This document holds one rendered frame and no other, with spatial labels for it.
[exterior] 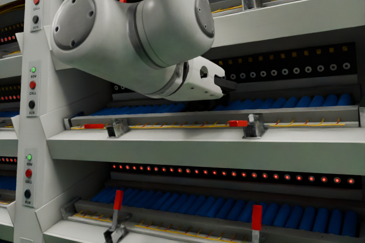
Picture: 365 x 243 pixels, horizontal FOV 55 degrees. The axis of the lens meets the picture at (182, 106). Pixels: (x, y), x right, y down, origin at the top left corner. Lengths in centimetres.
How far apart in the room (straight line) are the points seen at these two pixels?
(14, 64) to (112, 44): 58
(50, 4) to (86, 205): 44
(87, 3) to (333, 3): 31
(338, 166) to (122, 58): 30
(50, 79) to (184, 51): 49
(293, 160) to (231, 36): 21
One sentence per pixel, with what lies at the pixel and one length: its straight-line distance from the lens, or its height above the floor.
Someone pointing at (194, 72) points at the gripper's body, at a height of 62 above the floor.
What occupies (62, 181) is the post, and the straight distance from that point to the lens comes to 82.
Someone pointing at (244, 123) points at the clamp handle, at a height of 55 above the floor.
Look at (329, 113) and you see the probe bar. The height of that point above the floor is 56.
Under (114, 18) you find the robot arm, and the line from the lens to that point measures 35.
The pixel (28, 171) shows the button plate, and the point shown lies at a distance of 82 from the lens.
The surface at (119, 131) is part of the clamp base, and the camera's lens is 65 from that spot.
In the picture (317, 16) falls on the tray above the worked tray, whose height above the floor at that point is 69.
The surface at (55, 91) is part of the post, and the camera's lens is 80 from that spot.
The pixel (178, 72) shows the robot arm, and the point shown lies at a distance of 44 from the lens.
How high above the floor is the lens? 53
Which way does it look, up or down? 5 degrees up
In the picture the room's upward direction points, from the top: straight up
